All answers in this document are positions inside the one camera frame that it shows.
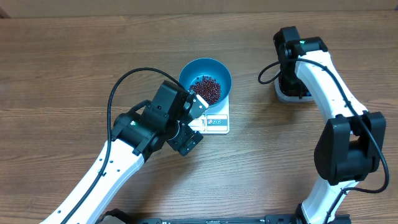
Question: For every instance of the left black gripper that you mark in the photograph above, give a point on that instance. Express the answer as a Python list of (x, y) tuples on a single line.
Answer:
[(187, 141)]

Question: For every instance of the teal metal bowl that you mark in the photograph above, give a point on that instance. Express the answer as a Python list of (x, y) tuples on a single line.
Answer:
[(207, 67)]

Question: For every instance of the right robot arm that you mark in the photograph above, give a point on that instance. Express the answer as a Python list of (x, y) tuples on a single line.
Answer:
[(350, 145)]

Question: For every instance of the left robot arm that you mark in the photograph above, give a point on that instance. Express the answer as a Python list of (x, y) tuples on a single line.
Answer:
[(132, 139)]

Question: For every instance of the white digital kitchen scale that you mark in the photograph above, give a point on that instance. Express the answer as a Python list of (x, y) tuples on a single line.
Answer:
[(214, 121)]

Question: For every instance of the red beans in bowl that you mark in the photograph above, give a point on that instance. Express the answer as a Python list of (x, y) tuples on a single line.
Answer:
[(208, 88)]

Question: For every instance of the clear plastic food container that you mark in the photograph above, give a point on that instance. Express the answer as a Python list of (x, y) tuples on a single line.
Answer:
[(290, 99)]

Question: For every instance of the red adzuki beans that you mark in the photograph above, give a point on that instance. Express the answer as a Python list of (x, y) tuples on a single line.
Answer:
[(292, 86)]

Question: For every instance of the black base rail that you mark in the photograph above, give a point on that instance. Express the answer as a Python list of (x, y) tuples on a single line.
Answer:
[(117, 216)]

